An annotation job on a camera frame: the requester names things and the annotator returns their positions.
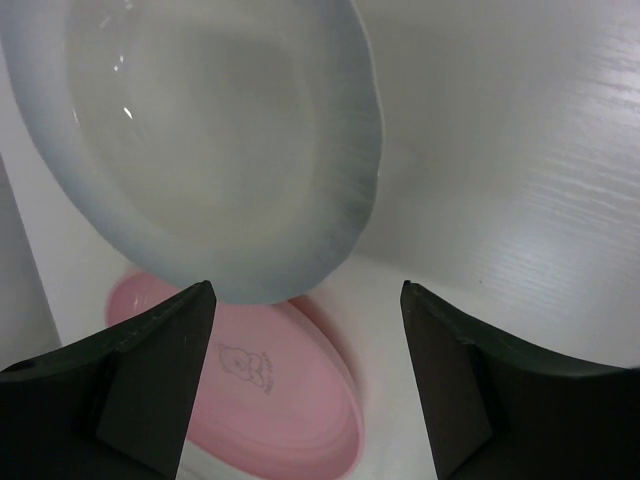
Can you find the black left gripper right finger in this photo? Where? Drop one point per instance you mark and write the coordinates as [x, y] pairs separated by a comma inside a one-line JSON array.
[[498, 407]]

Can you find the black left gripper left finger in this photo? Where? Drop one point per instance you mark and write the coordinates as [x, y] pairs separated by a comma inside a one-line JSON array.
[[114, 405]]

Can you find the translucent white plate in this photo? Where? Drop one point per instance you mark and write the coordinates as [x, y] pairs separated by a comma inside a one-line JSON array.
[[237, 142]]

